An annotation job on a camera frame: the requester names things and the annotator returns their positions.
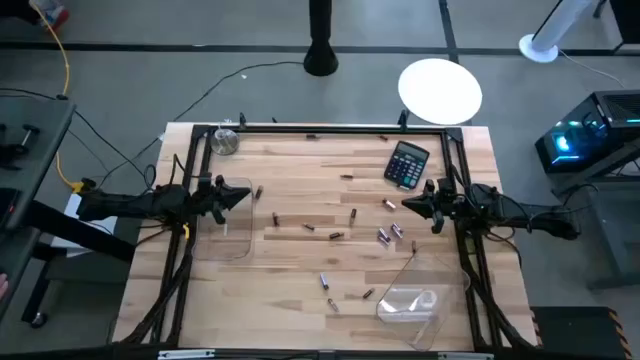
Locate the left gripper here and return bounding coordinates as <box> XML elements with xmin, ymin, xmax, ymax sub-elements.
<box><xmin>192</xmin><ymin>172</ymin><xmax>253</xmax><ymax>225</ymax></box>

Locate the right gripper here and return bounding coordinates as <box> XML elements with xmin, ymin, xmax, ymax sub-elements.
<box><xmin>401</xmin><ymin>178</ymin><xmax>460</xmax><ymax>235</ymax></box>

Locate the clear plastic bin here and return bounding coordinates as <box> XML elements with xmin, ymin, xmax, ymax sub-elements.
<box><xmin>375</xmin><ymin>243</ymin><xmax>472</xmax><ymax>352</ymax></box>
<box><xmin>192</xmin><ymin>175</ymin><xmax>255</xmax><ymax>262</ymax></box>

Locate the black desk calculator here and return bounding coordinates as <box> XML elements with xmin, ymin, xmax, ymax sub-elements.
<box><xmin>383</xmin><ymin>140</ymin><xmax>431</xmax><ymax>192</ymax></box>

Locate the white round stool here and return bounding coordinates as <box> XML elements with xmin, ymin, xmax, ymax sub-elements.
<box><xmin>398</xmin><ymin>58</ymin><xmax>484</xmax><ymax>126</ymax></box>

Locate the white sheet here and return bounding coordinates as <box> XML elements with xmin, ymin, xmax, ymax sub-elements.
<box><xmin>49</xmin><ymin>192</ymin><xmax>119</xmax><ymax>257</ymax></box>

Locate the black pole with base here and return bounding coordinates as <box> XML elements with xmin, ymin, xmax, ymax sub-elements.
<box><xmin>303</xmin><ymin>0</ymin><xmax>340</xmax><ymax>78</ymax></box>

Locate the black lit computer tower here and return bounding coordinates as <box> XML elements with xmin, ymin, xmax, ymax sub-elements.
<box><xmin>534</xmin><ymin>89</ymin><xmax>640</xmax><ymax>176</ymax></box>

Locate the grey desk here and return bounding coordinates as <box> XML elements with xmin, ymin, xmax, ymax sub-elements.
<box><xmin>549</xmin><ymin>172</ymin><xmax>640</xmax><ymax>291</ymax></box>

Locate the white tower fan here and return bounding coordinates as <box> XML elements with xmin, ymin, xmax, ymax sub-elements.
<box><xmin>518</xmin><ymin>0</ymin><xmax>594</xmax><ymax>64</ymax></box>

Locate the black box yellow-striped edge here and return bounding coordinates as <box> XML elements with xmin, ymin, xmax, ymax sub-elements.
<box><xmin>529</xmin><ymin>305</ymin><xmax>634</xmax><ymax>360</ymax></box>

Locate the grey side table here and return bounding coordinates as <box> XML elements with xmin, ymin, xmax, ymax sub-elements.
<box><xmin>0</xmin><ymin>97</ymin><xmax>76</xmax><ymax>321</ymax></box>

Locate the black clamp tool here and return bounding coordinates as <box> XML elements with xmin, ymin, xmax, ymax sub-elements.
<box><xmin>0</xmin><ymin>123</ymin><xmax>41</xmax><ymax>172</ymax></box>

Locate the red and white object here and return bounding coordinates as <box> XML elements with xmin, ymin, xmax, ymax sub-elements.
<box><xmin>29</xmin><ymin>0</ymin><xmax>71</xmax><ymax>32</ymax></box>

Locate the black floor cable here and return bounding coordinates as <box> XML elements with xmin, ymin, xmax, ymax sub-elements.
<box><xmin>64</xmin><ymin>60</ymin><xmax>305</xmax><ymax>191</ymax></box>

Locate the black cable bundle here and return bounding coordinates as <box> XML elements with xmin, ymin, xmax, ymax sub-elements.
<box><xmin>457</xmin><ymin>234</ymin><xmax>534</xmax><ymax>349</ymax></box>
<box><xmin>119</xmin><ymin>234</ymin><xmax>194</xmax><ymax>346</ymax></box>

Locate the white metal bracket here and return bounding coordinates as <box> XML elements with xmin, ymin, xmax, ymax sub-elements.
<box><xmin>437</xmin><ymin>351</ymin><xmax>495</xmax><ymax>360</ymax></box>
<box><xmin>158</xmin><ymin>348</ymin><xmax>216</xmax><ymax>360</ymax></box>

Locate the yellow floor cable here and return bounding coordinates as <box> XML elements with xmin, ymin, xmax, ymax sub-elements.
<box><xmin>29</xmin><ymin>0</ymin><xmax>85</xmax><ymax>194</ymax></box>

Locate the white floor cable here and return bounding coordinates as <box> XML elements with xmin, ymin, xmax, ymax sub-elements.
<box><xmin>557</xmin><ymin>48</ymin><xmax>626</xmax><ymax>89</ymax></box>

